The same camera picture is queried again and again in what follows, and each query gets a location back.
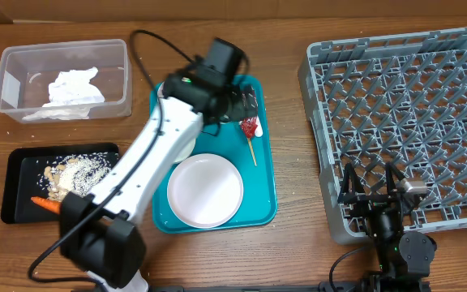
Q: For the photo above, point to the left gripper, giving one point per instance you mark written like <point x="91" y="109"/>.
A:
<point x="237" y="106"/>

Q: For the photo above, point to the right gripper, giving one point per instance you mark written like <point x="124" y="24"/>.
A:
<point x="367" y="201"/>

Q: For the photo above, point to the red snack wrapper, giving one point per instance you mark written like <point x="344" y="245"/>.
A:
<point x="249" y="126"/>

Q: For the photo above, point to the white bowl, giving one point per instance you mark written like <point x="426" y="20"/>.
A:
<point x="186" y="152"/>

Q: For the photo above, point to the white round plate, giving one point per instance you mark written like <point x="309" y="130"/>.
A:
<point x="205" y="191"/>

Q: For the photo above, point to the white napkin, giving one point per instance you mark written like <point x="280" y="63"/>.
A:
<point x="69" y="96"/>

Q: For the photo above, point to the orange carrot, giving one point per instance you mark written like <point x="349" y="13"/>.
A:
<point x="50" y="205"/>

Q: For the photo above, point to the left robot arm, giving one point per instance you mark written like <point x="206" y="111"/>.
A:
<point x="99" y="232"/>

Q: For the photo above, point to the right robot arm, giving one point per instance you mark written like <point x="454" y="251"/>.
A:
<point x="404" y="256"/>

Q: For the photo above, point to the grey dishwasher rack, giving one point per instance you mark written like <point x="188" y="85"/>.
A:
<point x="400" y="99"/>

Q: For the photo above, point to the white plastic fork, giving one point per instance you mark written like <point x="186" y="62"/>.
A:
<point x="258" y="129"/>

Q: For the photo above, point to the wooden skewer stick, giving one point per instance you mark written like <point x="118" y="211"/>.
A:
<point x="252" y="151"/>

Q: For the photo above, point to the clear plastic bin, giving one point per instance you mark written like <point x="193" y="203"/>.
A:
<point x="26" y="72"/>

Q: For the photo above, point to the rice and peanuts pile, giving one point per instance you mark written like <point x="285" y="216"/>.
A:
<point x="75" y="173"/>

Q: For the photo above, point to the black plastic tray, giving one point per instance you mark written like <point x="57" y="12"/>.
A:
<point x="25" y="177"/>

